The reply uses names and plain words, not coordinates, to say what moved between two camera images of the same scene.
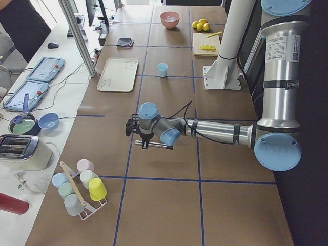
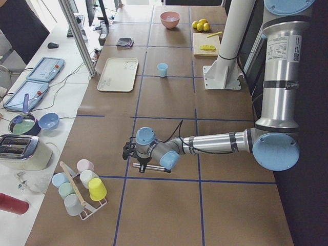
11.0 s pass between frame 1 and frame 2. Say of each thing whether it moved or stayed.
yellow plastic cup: stayed
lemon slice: stayed
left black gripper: moved
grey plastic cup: stayed
